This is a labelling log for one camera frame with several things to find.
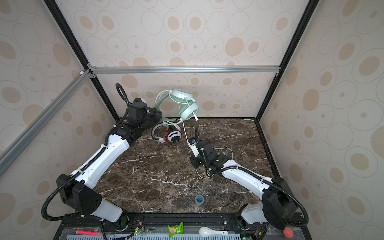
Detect pink marker pen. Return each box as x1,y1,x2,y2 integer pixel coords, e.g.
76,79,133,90
76,230,102,237

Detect red ball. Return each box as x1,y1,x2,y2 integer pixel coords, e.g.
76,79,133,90
283,227,294,239

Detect green headphones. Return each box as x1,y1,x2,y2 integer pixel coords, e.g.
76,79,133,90
155,89,199,126

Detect horizontal aluminium rail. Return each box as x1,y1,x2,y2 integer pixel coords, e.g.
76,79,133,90
91,66,280,74

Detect red headphone cable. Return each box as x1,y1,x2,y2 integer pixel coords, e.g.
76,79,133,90
163,128,181,143

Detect white black headphones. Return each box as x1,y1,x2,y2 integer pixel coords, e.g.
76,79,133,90
151,123,182,143

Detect white ceramic spoon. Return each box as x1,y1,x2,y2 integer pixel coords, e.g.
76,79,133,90
199,227,229,238

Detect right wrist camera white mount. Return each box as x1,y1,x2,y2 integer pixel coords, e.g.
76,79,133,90
189,138,200,157

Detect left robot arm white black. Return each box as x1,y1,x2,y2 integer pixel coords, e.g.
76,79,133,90
41,83,161,230

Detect left diagonal aluminium rail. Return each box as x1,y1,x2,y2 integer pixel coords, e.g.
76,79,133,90
1,70,91,175

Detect blue tape roll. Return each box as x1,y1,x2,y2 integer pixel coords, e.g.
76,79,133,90
195,195,205,206

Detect green snack packet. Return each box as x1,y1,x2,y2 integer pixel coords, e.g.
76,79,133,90
168,222,184,238

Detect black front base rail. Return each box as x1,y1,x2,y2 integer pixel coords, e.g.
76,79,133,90
54,213,311,240

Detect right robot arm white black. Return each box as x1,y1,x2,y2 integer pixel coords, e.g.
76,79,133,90
188,126,309,230

